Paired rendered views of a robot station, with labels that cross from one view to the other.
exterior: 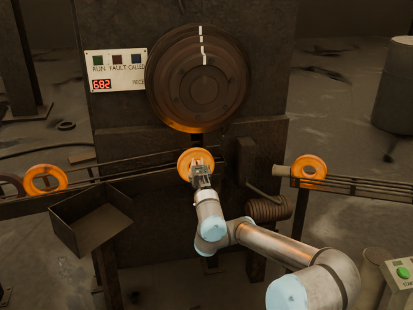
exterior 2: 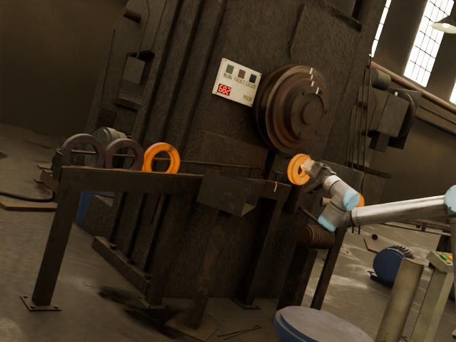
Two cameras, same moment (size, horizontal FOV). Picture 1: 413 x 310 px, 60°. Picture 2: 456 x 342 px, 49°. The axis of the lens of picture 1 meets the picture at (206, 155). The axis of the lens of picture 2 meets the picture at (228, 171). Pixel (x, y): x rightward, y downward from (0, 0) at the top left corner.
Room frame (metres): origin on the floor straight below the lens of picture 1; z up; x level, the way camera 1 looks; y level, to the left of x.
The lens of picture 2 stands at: (-0.78, 1.56, 0.92)
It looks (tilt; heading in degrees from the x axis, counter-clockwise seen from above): 5 degrees down; 331
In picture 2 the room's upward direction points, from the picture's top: 17 degrees clockwise
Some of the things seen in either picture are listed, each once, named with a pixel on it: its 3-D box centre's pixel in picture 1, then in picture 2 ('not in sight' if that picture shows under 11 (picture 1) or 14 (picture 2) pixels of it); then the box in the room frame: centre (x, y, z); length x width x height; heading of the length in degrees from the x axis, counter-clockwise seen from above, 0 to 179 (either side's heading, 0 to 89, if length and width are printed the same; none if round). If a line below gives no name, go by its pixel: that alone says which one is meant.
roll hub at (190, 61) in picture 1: (203, 88); (307, 112); (1.41, 0.01, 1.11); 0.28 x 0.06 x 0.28; 102
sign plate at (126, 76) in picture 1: (118, 70); (237, 83); (1.54, 0.39, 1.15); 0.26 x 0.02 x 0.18; 102
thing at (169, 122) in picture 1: (199, 81); (294, 109); (1.50, 0.03, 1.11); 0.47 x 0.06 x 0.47; 102
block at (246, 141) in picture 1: (244, 160); (297, 192); (1.56, -0.19, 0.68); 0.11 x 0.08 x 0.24; 12
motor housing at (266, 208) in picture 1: (265, 239); (305, 270); (1.44, -0.32, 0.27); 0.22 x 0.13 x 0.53; 102
